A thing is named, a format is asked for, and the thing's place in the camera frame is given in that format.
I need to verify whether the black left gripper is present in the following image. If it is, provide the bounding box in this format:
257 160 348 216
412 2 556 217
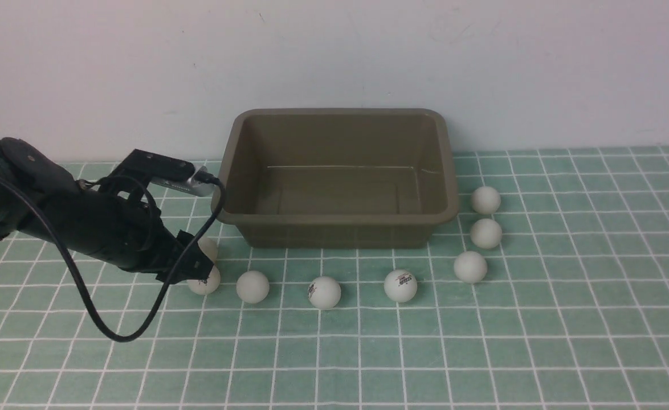
24 182 215 284

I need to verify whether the white logo ball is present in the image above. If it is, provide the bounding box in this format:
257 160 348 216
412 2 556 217
187 266 222 296
382 269 418 304
307 276 341 310

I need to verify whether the plain white ball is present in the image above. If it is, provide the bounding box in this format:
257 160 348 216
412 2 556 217
236 270 270 304

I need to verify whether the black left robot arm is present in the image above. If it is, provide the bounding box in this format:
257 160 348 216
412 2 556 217
0 137 215 284

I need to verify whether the olive green plastic bin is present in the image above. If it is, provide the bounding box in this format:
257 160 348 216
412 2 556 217
218 108 459 249

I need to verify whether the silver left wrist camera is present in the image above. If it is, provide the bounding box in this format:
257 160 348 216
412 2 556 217
107 149 217 198

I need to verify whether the black left camera cable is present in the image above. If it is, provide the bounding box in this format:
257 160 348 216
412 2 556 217
0 168 226 343

